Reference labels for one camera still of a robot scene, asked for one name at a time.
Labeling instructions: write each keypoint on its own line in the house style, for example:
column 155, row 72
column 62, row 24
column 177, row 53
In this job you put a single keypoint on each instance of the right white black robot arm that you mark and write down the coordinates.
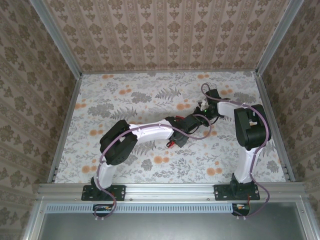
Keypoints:
column 255, row 130

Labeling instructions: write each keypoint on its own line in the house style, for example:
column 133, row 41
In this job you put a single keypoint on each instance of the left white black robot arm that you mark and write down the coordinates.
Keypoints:
column 120, row 142

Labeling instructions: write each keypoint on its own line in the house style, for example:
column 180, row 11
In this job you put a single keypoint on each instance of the grey metal panel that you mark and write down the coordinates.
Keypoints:
column 170, row 227

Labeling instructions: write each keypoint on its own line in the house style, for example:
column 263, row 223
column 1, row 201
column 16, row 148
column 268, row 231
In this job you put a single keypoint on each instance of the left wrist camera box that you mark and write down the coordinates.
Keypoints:
column 192, row 121

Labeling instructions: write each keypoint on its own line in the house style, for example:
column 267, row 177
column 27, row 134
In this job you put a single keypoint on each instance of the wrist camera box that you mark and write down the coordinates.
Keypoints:
column 213, row 95
column 192, row 121

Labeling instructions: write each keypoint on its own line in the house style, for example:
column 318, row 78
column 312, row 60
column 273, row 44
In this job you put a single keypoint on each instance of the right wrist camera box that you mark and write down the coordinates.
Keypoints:
column 213, row 95

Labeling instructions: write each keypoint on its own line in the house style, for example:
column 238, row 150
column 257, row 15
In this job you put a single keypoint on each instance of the wide aluminium frame rail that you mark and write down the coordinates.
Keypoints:
column 170, row 191

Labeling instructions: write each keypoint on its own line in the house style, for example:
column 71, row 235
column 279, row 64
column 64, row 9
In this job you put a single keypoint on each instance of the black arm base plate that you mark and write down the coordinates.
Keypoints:
column 118, row 192
column 221, row 192

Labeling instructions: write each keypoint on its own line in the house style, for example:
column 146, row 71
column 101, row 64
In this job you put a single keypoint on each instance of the aluminium frame post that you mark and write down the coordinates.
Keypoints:
column 277, row 37
column 308, row 225
column 60, row 37
column 34, row 225

